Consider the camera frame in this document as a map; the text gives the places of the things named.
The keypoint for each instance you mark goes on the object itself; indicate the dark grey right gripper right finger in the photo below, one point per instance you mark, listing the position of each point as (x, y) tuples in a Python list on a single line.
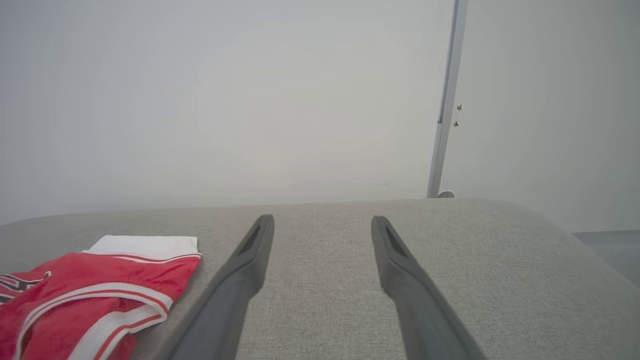
[(415, 300)]

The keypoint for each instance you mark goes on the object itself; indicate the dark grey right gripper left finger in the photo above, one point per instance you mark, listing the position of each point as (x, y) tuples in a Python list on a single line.
[(235, 290)]

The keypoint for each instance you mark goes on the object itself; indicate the red basketball jersey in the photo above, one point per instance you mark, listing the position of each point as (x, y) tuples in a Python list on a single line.
[(75, 275)]

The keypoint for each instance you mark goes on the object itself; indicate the white wall pole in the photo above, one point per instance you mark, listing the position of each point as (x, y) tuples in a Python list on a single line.
[(448, 90)]

